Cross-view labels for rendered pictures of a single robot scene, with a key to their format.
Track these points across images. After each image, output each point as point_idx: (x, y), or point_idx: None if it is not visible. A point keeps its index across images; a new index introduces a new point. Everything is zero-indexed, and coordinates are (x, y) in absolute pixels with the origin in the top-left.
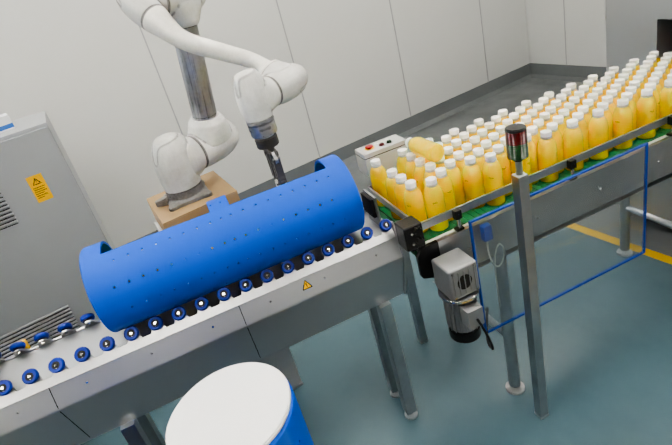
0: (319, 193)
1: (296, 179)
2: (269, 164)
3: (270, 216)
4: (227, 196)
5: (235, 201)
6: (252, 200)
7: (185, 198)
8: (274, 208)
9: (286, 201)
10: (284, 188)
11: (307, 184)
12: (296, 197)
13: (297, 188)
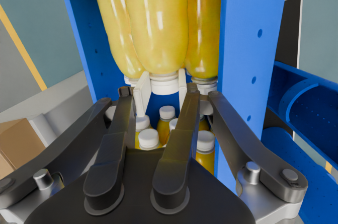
0: None
1: (226, 54)
2: (95, 150)
3: (260, 137)
4: (5, 154)
5: (12, 136)
6: (230, 185)
7: (2, 217)
8: (259, 131)
9: (262, 101)
10: (238, 104)
11: (261, 19)
12: (267, 71)
13: (256, 62)
